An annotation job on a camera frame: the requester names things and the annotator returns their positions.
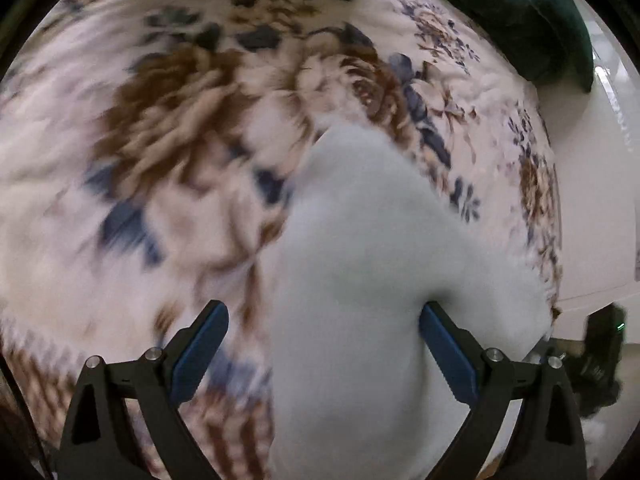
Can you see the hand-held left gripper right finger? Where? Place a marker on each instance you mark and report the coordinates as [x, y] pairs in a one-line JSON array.
[[445, 355]]

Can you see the white bed frame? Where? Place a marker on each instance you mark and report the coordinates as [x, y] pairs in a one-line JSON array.
[[590, 185]]

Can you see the dark green pillow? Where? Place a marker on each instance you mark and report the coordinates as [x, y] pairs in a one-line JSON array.
[[520, 15]]

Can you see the floral printed blanket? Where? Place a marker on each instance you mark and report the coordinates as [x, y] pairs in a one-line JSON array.
[[175, 135]]

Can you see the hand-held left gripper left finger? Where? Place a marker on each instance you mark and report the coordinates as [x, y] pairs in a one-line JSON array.
[[200, 350]]

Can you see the white pants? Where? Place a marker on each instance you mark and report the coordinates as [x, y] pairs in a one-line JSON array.
[[360, 240]]

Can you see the brown white checkered blanket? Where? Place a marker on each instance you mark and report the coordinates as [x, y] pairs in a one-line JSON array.
[[35, 390]]

